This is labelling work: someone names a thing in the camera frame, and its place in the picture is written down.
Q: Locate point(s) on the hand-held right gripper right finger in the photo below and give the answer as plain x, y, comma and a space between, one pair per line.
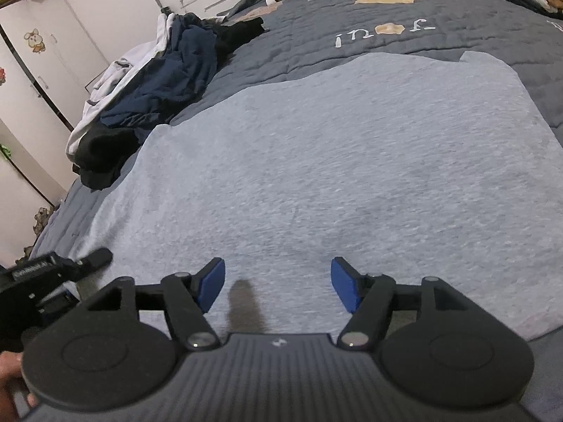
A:
343, 283

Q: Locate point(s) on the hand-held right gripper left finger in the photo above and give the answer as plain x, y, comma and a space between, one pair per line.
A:
213, 279

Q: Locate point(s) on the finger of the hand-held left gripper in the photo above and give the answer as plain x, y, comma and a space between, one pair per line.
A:
94, 258

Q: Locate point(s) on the grey shirt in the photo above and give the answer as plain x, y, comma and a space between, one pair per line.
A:
330, 162

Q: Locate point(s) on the pile of dark clothes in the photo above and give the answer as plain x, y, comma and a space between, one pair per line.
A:
114, 74

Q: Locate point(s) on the person's left hand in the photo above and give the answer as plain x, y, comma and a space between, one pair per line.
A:
9, 382

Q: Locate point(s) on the mottled brown object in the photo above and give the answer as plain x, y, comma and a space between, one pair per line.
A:
46, 220

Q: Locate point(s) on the black garment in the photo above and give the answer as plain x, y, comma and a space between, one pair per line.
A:
105, 154
242, 30

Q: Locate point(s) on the white wardrobe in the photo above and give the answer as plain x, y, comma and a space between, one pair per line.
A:
52, 79

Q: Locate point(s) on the animal sticker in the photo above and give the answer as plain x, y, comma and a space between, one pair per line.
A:
2, 77
35, 40

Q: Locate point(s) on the grey quilted blanket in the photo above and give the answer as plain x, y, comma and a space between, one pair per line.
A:
286, 39

